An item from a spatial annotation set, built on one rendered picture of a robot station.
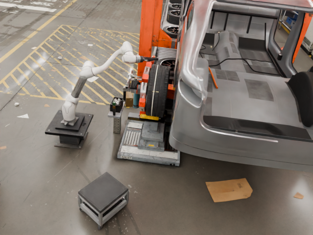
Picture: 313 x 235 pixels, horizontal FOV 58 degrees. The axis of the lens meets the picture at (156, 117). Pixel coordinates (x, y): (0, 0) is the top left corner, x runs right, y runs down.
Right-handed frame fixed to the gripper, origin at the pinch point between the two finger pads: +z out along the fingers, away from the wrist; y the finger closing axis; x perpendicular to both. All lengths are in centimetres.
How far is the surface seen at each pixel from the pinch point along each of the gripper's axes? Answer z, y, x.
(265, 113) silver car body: 108, 89, -35
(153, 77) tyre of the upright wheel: -8.1, 18.5, -15.9
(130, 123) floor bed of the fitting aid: -11, -44, -115
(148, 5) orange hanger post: -5, -30, 56
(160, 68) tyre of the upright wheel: 5.3, 7.8, -8.8
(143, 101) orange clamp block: -21, 27, -43
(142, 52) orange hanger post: -3.7, -39.1, -3.9
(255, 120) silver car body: 93, 93, -41
